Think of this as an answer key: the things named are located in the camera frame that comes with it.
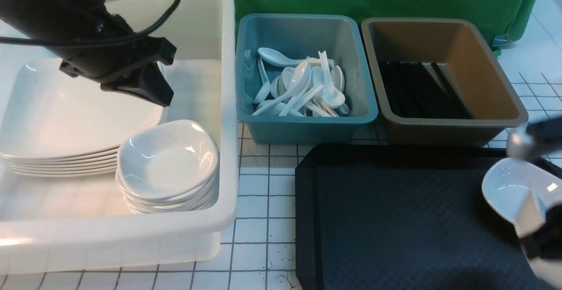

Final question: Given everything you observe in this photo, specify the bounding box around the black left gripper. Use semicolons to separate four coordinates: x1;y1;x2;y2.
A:
59;14;177;107

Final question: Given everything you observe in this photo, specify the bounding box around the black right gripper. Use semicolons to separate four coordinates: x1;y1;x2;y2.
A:
514;202;562;290

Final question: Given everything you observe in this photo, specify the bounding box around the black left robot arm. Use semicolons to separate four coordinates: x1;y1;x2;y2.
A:
1;0;181;107

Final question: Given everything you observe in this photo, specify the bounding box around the top white square plate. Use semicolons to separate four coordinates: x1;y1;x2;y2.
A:
0;60;169;164

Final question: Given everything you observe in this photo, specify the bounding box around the bottom white square plate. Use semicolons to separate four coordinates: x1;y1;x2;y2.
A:
8;167;118;178

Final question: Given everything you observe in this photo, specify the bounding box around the stack of small white bowls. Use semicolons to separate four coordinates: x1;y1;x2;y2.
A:
115;169;220;214

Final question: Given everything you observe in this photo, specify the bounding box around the teal plastic bin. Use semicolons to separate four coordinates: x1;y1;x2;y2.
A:
235;14;379;145

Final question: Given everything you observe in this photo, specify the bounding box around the pile of white spoons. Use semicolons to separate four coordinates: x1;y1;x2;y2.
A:
252;47;350;118

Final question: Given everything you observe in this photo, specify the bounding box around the large white plastic bin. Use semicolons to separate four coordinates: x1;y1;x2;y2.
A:
0;0;239;275

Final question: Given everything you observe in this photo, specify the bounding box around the black plastic tray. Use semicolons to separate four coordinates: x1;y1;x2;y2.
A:
295;144;551;290

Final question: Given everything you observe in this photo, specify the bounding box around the olive brown plastic bin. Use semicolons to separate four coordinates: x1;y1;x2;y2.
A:
361;18;528;147

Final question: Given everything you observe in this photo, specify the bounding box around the pile of black chopsticks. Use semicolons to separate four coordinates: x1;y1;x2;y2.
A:
378;61;474;120

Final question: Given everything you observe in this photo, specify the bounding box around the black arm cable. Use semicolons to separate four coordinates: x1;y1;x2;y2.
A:
0;0;181;47

